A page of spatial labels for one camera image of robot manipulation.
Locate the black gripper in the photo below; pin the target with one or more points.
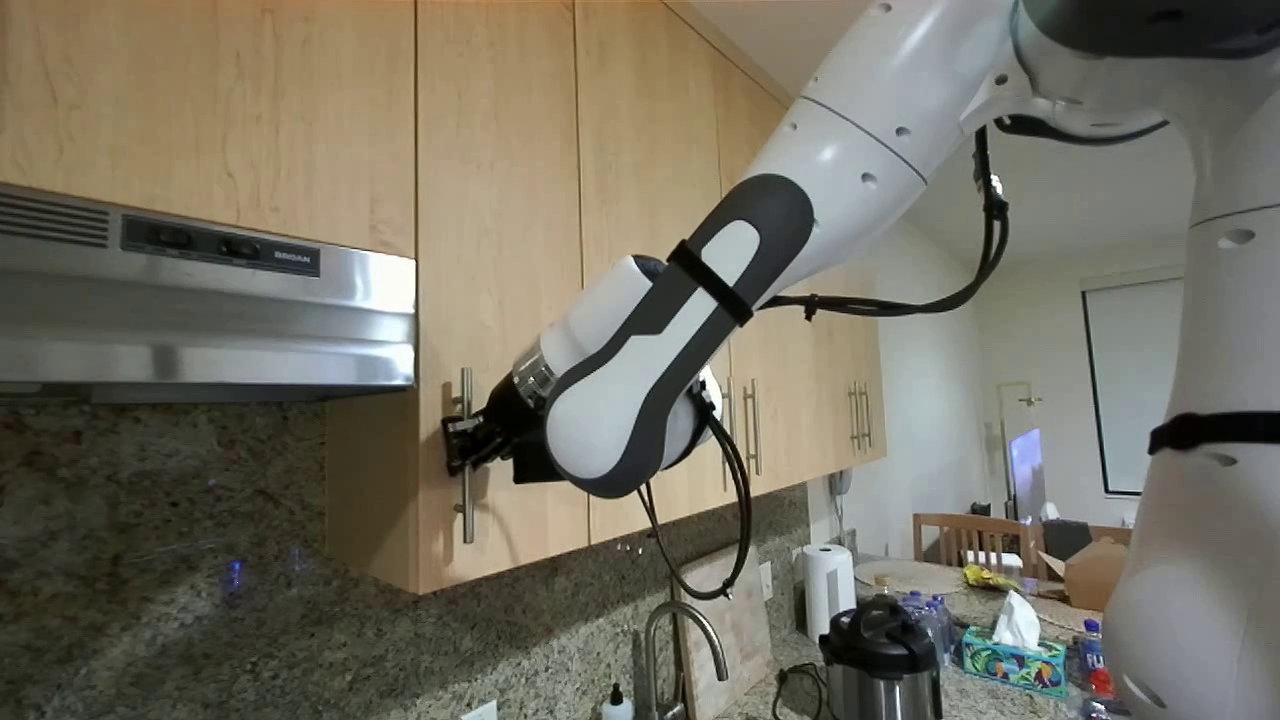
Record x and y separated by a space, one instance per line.
501 431

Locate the silver bar door handle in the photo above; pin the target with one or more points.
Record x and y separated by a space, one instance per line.
467 504

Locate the light wood cabinet door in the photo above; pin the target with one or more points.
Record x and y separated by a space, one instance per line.
499 259
647 129

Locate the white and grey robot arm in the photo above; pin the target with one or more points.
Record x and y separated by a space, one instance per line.
607 398

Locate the chrome kitchen faucet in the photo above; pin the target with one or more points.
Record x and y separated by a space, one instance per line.
664 651

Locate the small white soap bottle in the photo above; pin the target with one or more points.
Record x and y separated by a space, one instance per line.
616 707

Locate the far wood cabinet doors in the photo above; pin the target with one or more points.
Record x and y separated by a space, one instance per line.
805 392

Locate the white paper towel roll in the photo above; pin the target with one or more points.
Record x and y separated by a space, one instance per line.
827 581

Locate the light wood cabinet above hood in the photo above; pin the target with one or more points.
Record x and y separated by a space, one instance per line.
262 115

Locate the stainless steel range hood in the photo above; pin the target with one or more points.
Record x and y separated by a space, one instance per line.
142 305

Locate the wooden dining chair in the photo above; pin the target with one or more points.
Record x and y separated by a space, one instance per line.
953 542

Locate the green tissue box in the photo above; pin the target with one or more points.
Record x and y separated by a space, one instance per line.
1014 651

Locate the cardboard box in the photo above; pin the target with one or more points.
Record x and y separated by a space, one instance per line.
1093 572

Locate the water bottle red label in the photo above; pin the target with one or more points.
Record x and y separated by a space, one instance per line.
1087 660

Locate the white projector screen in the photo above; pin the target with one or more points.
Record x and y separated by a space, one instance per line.
1132 334

